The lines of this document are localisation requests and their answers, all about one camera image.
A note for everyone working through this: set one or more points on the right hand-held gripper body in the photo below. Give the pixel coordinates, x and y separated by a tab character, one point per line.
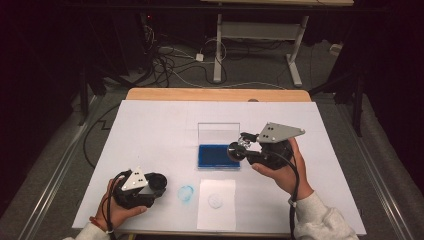
275	155

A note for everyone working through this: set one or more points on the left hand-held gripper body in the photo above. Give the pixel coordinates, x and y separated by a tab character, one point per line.
133	186

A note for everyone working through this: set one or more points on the black stamp with clear knob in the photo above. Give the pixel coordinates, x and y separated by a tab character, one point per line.
234	153

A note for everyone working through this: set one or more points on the blue ink pad clear case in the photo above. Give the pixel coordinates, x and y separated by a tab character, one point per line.
215	156

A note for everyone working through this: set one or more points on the person's right hand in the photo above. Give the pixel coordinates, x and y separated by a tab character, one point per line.
290	180

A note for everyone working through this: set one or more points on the person's left hand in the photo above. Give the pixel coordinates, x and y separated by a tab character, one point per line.
115	213

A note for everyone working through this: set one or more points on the large white table cover board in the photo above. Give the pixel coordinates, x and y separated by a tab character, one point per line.
150	133

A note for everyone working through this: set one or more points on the white paper sheet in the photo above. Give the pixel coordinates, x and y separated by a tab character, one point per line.
216	213

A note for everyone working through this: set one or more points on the wooden table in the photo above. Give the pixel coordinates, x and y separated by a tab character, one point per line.
200	94

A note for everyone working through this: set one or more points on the white power adapter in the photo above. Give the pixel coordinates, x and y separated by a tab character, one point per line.
199	57

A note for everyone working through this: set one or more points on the black metal stand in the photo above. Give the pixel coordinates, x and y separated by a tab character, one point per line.
358	106
84	96

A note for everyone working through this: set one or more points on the metal floor rail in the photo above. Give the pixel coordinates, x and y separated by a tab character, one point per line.
376	186
50	186

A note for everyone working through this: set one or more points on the white metal desk frame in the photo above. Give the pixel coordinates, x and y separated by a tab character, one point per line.
260	30

